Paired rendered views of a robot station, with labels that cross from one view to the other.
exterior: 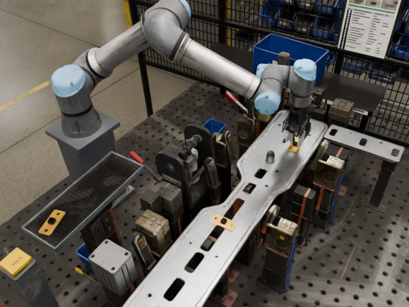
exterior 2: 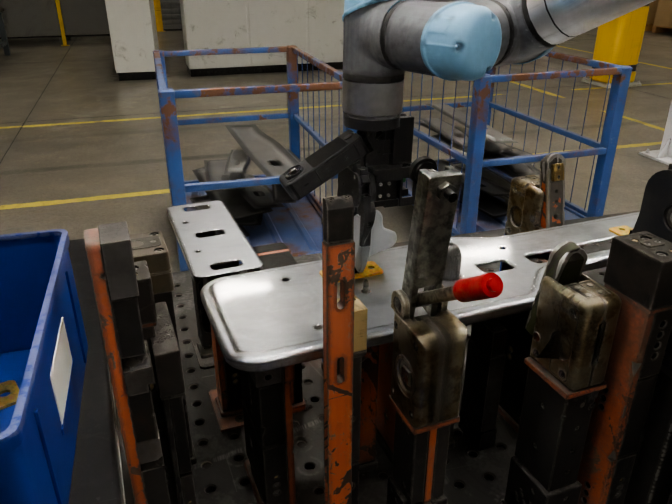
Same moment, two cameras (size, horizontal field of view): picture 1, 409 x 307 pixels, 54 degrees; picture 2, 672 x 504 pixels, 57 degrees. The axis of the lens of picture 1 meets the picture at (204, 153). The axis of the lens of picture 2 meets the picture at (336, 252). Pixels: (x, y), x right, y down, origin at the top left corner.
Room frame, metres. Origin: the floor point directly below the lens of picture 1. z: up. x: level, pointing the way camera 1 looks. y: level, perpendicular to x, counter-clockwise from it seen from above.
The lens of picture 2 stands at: (1.81, 0.05, 1.40)
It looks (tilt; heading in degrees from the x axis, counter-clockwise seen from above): 25 degrees down; 214
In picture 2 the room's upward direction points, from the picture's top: straight up
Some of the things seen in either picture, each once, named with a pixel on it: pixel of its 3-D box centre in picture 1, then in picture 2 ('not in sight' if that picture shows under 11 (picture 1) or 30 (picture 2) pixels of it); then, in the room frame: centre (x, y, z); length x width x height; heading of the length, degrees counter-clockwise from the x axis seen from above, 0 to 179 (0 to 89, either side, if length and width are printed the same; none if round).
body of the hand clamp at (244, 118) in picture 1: (246, 151); (420, 446); (1.28, -0.18, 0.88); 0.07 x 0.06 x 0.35; 55
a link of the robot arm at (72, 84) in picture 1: (72, 88); not in sight; (1.24, 0.46, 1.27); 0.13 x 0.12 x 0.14; 164
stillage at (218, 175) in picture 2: not in sight; (247, 159); (-0.48, -2.01, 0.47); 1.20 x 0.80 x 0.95; 50
